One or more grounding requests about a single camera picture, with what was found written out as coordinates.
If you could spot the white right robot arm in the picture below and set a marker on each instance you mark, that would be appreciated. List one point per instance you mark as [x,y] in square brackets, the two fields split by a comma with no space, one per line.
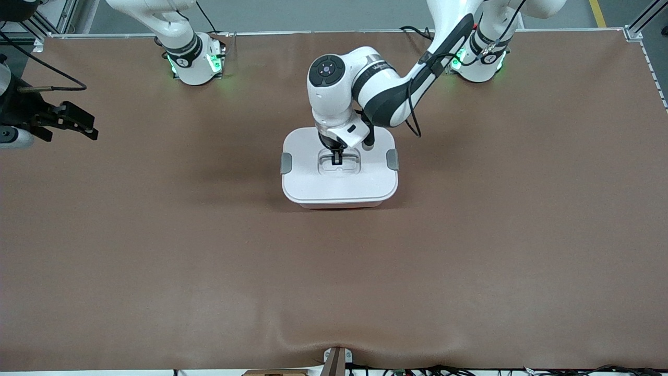
[182,57]

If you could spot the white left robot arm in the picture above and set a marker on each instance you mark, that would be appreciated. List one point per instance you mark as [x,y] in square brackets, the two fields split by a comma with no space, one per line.
[381,89]

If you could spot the aluminium frame profile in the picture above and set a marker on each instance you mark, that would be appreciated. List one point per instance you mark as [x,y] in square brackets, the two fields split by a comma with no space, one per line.
[47,21]
[642,23]

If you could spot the white box lid grey clasps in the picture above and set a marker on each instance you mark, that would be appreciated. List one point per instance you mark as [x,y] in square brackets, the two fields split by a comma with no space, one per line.
[339,183]

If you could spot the pink plastic box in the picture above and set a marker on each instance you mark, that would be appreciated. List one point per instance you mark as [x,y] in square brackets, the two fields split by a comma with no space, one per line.
[339,206]

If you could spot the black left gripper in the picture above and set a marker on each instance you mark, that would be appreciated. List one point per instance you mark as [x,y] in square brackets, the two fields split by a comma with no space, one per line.
[329,141]

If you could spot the brown cardboard piece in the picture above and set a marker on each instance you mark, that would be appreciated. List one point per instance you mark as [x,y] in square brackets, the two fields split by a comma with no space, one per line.
[274,373]

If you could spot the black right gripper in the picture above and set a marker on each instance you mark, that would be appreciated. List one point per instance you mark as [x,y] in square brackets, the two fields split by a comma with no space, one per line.
[21,110]

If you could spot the brown table mat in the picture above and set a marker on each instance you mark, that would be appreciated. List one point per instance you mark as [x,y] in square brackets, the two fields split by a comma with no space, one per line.
[334,287]

